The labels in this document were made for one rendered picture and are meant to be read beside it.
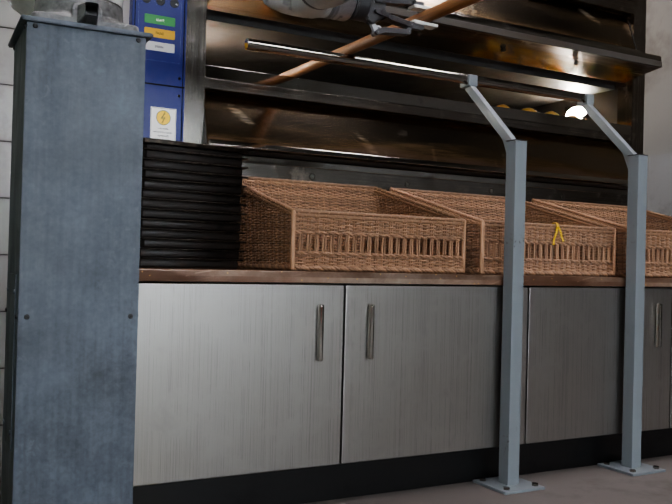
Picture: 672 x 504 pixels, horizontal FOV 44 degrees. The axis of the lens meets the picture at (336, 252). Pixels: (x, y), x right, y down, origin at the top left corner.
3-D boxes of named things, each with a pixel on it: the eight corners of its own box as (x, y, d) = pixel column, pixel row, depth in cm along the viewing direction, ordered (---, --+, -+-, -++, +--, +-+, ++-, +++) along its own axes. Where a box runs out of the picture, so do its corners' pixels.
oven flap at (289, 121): (205, 151, 247) (199, 91, 253) (630, 190, 334) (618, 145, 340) (210, 144, 244) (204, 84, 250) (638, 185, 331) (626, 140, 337)
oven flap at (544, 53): (227, -19, 235) (202, 8, 253) (662, 67, 322) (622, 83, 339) (227, -28, 236) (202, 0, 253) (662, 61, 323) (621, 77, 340)
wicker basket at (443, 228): (214, 266, 247) (216, 173, 247) (374, 270, 275) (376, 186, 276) (289, 270, 205) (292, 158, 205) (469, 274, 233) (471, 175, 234)
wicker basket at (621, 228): (526, 273, 306) (527, 197, 306) (631, 275, 334) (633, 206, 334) (633, 277, 264) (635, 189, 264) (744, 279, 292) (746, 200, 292)
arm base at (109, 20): (34, 12, 137) (35, -22, 137) (19, 42, 156) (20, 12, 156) (145, 28, 145) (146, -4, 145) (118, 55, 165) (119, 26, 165)
